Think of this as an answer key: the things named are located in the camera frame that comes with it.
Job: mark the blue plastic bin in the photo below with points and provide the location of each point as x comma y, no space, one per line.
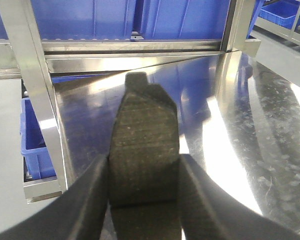
182,19
84,19

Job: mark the blue plastic bin right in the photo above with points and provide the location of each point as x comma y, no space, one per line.
182,19

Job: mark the dark brake pad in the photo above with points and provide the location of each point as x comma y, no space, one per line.
143,163

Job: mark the stainless steel rack frame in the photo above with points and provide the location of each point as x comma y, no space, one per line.
76,86

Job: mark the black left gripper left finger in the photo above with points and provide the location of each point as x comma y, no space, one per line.
78,214

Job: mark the blue bin lower shelf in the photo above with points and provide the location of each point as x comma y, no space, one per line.
33,147

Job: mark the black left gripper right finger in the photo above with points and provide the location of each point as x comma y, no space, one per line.
207,212

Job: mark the blue bins background rack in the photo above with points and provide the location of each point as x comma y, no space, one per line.
281,18

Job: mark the blue plastic bin left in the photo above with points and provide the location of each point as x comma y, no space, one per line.
84,19

